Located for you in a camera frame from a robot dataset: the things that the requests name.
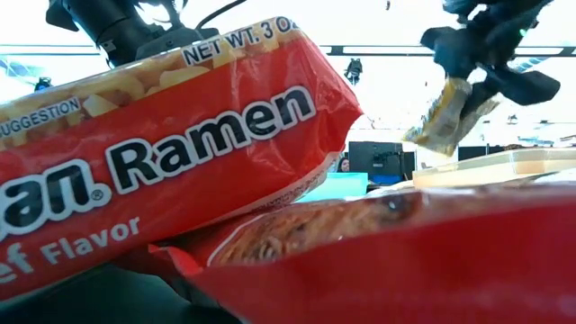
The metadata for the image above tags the yellow chicken ramen pack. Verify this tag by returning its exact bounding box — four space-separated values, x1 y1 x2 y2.
402 76 503 158

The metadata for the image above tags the black overhead frame rail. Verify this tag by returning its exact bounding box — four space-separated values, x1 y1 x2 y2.
0 43 576 58

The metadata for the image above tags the red yellow beef ramen pack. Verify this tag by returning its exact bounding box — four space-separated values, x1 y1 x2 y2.
0 16 364 302
148 168 576 324

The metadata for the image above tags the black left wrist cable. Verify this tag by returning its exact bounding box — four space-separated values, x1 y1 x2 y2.
195 0 248 31

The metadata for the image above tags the black overhead rig camera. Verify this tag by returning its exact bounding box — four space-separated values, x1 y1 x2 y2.
345 57 364 86

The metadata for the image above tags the amber plastic bin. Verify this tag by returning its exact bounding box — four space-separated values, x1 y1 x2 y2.
411 147 576 189

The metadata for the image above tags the teal plastic bin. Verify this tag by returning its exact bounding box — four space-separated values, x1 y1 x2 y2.
296 172 369 203

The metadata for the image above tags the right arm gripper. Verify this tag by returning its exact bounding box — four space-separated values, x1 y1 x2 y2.
420 0 562 120

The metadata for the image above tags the wide black monitor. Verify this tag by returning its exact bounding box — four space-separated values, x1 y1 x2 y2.
457 144 505 162

